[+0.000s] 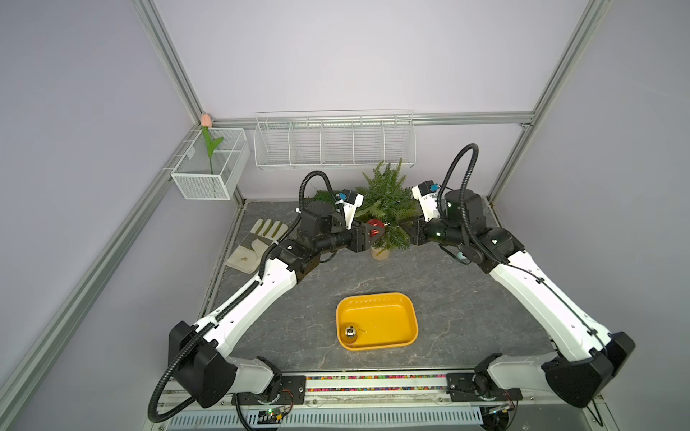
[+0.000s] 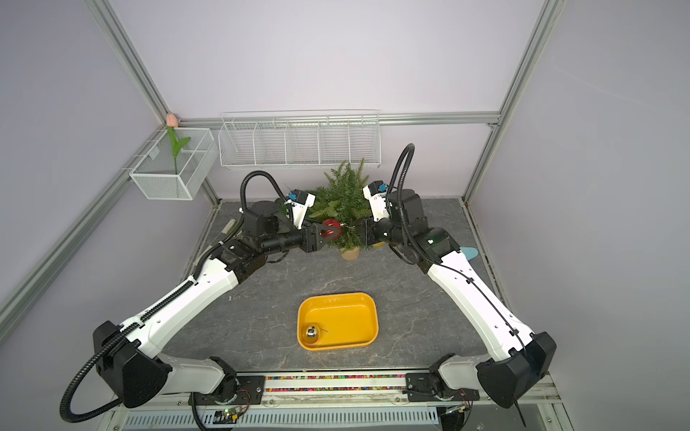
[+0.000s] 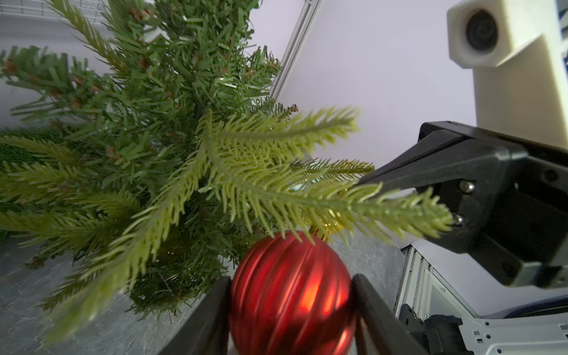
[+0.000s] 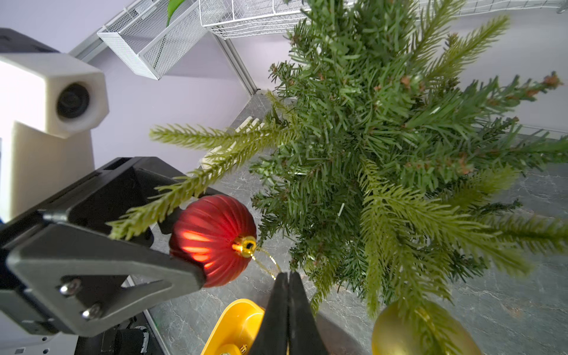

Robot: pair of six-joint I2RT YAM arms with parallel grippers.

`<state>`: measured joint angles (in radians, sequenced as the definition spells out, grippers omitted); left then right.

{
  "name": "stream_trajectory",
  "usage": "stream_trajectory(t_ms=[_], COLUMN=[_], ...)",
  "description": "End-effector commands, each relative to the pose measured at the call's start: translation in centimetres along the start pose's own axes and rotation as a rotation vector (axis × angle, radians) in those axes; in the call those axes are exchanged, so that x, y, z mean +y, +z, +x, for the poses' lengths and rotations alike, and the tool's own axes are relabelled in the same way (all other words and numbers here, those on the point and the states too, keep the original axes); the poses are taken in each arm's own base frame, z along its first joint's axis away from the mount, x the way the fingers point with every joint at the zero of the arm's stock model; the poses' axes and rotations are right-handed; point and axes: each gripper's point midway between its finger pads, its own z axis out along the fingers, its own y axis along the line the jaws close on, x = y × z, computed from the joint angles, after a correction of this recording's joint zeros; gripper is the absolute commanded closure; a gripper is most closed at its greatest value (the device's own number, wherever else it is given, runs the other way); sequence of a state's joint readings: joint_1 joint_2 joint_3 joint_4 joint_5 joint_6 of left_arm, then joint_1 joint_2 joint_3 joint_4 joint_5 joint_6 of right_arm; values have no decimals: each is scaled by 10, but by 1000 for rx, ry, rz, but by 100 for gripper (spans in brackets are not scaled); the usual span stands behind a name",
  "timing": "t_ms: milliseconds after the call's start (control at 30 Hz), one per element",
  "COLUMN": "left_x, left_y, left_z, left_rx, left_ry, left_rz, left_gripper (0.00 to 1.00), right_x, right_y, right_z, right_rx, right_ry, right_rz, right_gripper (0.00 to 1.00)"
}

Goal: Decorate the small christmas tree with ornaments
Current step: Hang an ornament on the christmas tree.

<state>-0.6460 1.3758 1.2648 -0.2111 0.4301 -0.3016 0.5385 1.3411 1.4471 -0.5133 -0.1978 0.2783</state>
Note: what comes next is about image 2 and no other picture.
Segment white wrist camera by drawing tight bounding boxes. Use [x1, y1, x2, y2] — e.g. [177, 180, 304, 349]
[285, 190, 316, 230]
[362, 181, 389, 222]

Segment red ball ornament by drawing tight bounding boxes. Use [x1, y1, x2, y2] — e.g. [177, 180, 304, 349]
[323, 218, 342, 231]

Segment yellow plastic tray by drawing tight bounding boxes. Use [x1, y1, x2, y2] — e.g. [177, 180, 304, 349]
[296, 293, 379, 351]

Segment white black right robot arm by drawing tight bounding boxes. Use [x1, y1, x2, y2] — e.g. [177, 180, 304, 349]
[359, 144, 556, 409]

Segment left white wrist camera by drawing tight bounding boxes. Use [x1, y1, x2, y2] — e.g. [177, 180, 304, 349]
[285, 190, 316, 230]

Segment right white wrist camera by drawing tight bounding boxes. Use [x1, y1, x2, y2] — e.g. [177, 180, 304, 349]
[362, 181, 389, 222]

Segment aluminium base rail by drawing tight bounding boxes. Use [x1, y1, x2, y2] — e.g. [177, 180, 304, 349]
[99, 369, 573, 430]

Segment pink artificial tulip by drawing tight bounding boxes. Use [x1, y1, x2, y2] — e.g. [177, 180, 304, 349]
[166, 113, 190, 174]

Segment small green christmas tree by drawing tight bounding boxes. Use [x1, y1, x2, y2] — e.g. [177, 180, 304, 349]
[303, 160, 372, 260]

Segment small white mesh basket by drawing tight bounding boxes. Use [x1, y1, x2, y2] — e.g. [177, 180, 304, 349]
[129, 128, 219, 201]

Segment long white wire basket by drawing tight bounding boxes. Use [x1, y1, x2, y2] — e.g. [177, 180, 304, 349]
[218, 110, 382, 169]

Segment silver ball ornament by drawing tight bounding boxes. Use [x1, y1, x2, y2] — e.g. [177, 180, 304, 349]
[303, 324, 326, 345]

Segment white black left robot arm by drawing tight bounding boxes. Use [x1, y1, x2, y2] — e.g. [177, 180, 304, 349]
[59, 171, 341, 423]

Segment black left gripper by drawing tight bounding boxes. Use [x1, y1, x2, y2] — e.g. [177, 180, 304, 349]
[261, 216, 338, 256]

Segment cream work glove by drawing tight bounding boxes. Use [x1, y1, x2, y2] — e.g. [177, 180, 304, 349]
[218, 218, 242, 240]

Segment small green circuit board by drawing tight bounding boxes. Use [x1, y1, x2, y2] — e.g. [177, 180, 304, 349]
[212, 409, 242, 425]

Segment teal plastic scoop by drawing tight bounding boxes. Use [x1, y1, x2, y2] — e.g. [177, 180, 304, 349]
[461, 247, 479, 260]

